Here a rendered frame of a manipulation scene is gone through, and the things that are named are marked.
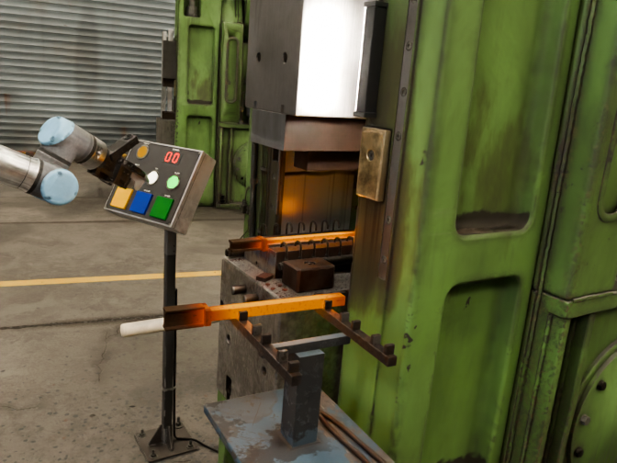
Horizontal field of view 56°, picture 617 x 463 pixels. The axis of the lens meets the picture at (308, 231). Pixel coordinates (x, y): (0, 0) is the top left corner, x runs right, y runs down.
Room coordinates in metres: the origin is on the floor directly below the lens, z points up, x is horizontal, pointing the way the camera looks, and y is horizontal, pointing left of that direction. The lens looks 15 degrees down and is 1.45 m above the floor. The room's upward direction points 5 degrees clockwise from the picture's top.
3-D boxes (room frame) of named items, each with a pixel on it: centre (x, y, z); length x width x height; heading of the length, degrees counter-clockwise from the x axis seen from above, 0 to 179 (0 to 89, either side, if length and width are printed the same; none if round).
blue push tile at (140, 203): (1.93, 0.58, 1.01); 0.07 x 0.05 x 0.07; 57
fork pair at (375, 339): (1.01, -0.07, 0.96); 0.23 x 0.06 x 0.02; 119
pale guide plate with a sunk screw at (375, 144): (1.41, -0.14, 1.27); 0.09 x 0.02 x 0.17; 32
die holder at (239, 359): (1.68, -0.08, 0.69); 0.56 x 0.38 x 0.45; 122
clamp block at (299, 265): (1.49, -0.01, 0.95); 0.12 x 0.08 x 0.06; 122
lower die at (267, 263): (1.72, -0.04, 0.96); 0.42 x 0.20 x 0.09; 122
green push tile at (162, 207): (1.87, 0.49, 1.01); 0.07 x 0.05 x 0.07; 57
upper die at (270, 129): (1.72, -0.04, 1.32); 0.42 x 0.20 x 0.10; 122
